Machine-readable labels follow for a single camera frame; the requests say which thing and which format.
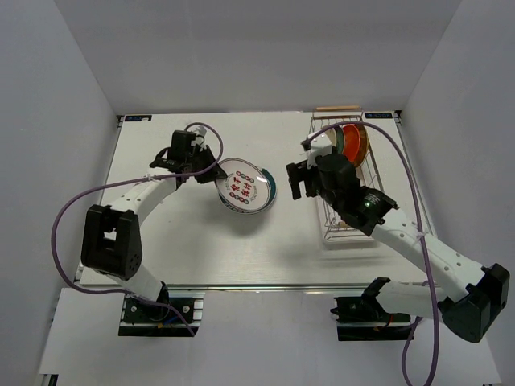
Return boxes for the white wire dish rack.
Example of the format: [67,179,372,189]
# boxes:
[309,106,384,247]

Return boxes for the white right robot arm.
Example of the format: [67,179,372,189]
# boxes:
[286,139,510,343]

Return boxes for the white plate green red rim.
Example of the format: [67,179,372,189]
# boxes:
[216,166,277,215]

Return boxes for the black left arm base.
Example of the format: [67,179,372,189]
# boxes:
[117,289,204,338]

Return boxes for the orange plate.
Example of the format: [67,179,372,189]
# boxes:
[342,124,364,166]

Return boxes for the cream plate with print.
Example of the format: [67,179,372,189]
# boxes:
[319,129,338,148]

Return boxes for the white plate red chinese characters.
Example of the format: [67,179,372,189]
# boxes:
[216,158,273,213]

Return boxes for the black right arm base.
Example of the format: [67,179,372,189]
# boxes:
[330,277,422,342]

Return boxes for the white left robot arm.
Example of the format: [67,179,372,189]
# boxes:
[80,122,226,321]

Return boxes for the dark green plate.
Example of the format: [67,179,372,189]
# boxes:
[334,126,345,154]

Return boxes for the brown plate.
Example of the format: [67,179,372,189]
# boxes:
[354,125,369,167]

